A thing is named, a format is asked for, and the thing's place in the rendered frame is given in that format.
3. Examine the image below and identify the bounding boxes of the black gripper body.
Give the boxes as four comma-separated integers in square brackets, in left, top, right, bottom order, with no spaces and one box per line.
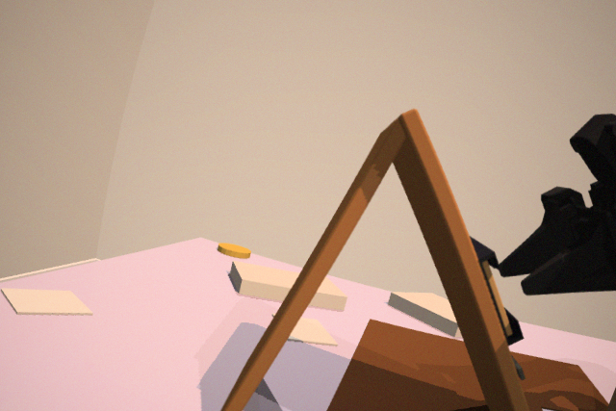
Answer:
[541,186,616,244]

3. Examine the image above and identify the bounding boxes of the orange letter tile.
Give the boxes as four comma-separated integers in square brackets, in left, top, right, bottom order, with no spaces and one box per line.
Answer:
[482,261,513,337]

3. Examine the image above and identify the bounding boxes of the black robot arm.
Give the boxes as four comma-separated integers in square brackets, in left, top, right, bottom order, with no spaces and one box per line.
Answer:
[570,114,616,190]

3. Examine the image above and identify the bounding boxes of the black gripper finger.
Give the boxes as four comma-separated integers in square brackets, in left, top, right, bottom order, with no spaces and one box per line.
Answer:
[521,209,616,295]
[500,200,571,278]

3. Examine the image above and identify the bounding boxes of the orange flat disc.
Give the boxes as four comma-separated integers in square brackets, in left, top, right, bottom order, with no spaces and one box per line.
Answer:
[217,244,251,258]

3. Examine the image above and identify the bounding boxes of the cream flat rectangular tile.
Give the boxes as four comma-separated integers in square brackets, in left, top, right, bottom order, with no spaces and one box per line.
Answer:
[230,261,347,310]
[388,292,462,337]

